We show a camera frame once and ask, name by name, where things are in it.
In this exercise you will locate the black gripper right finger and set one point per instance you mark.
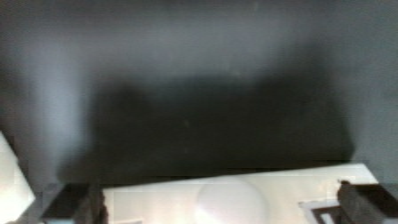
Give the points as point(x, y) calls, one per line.
point(368, 204)

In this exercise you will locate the white border rail frame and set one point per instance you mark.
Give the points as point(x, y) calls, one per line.
point(17, 195)

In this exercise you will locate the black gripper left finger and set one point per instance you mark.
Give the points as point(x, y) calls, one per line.
point(77, 207)

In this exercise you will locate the white front drawer box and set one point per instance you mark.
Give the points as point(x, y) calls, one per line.
point(264, 198)

